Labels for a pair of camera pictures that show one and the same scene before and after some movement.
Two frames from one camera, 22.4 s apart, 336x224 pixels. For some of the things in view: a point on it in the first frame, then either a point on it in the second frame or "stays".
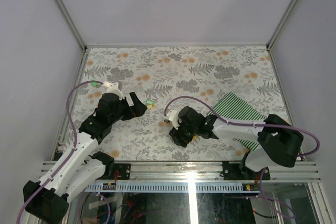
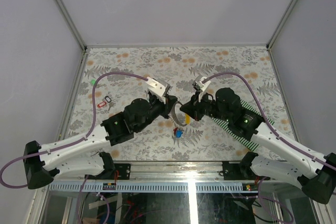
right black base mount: x=231 y=171 stays
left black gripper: x=140 y=107 to x=169 y=101
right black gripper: x=177 y=134 to x=193 y=107
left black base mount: x=124 y=172 stays
